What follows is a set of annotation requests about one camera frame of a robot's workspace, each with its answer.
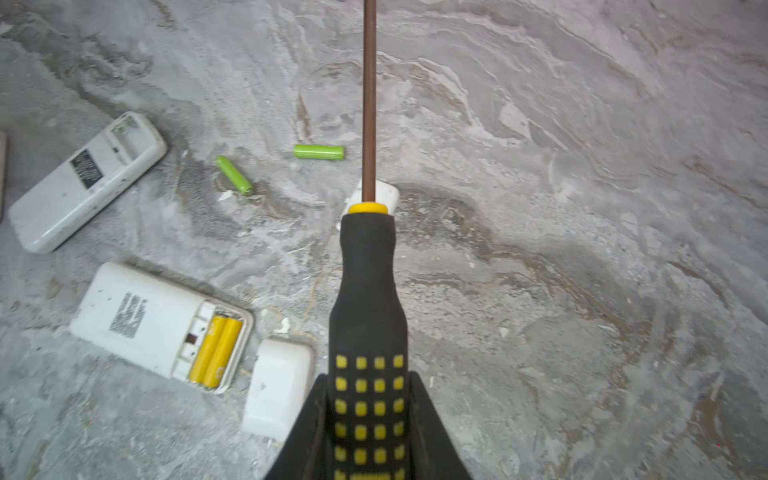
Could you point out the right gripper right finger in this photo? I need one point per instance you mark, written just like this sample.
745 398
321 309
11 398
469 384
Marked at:
433 456

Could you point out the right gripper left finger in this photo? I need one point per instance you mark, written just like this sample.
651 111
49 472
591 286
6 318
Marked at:
303 455

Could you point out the black yellow screwdriver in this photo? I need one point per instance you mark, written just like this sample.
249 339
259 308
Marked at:
367 402

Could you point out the white battery cover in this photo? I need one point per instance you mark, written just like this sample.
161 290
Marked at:
386 194
279 385

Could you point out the yellow battery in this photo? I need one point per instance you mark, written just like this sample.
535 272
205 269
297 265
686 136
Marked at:
204 354
226 338

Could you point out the white air conditioner remote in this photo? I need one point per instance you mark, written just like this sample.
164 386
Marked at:
154 323

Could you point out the green battery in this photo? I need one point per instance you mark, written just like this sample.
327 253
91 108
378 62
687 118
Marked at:
319 152
233 174

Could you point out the red white remote control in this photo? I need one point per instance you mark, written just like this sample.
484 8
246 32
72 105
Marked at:
91 178

